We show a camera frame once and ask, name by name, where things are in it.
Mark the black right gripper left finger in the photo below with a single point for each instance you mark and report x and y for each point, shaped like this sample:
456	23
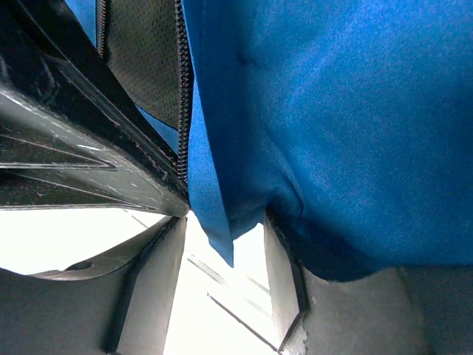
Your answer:
118	302

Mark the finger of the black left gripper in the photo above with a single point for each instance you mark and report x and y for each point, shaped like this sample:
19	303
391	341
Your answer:
70	135

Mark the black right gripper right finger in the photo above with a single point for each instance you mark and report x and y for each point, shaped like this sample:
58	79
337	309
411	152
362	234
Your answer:
410	310

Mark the blue and black jacket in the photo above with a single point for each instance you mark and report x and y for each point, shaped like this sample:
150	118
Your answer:
351	120

